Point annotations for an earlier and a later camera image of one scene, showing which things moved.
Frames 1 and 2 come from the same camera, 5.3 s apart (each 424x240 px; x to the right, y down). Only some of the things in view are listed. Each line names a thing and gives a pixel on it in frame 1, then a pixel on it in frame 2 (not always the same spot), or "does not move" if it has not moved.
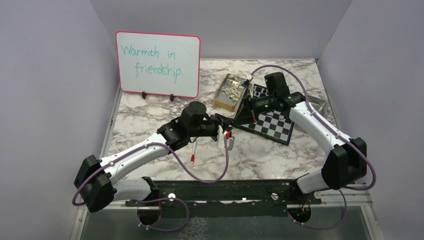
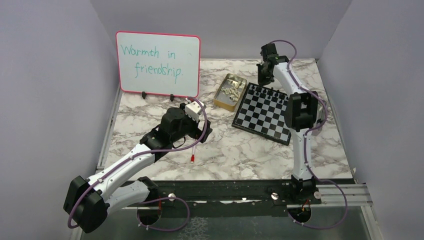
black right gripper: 244,115 → 261,81
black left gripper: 225,121 → 197,133
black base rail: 199,199 does not move
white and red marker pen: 193,155 does not move
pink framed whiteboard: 159,64 does not move
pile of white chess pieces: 234,89 does not move
